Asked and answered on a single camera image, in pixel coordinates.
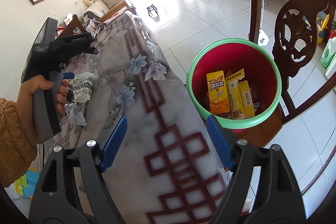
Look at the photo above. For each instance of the yellow iced tea carton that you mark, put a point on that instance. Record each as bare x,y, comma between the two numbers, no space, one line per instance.
218,95

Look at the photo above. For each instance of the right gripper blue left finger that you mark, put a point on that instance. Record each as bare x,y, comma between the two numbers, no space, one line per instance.
110,141

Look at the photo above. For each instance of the yellow medicine box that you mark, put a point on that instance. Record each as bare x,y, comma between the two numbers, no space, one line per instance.
240,98

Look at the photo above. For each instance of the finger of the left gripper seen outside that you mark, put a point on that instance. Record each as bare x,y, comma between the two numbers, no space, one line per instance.
68,75

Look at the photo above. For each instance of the brown fuzzy sleeve forearm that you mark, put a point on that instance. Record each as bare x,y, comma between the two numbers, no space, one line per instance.
16,152

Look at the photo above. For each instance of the silver foil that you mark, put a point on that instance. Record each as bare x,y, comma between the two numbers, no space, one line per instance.
74,114

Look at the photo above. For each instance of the magazine rack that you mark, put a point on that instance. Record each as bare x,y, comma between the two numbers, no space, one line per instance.
92,26

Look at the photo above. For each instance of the wooden sofa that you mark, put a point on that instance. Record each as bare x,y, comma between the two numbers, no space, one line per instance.
103,10

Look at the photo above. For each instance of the patterned paper cup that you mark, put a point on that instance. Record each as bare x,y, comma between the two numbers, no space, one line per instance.
82,87

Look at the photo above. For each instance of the green red trash bin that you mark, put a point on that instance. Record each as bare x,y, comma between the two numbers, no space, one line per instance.
231,55

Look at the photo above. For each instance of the person's left hand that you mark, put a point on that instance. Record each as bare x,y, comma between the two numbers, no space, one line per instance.
24,106

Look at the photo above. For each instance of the patterned tablecloth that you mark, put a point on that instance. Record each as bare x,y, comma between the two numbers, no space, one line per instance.
166,170

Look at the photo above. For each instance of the blue yellow book stack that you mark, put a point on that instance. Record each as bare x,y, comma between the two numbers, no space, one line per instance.
25,185

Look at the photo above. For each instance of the far wooden dining chair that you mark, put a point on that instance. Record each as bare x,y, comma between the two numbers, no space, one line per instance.
72,28

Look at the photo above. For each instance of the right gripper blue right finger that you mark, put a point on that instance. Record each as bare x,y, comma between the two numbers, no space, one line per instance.
223,140

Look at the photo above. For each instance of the near carved wooden chair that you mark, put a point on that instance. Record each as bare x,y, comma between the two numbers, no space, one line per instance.
295,42

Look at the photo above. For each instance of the small black stool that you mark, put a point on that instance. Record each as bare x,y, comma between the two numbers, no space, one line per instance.
153,12

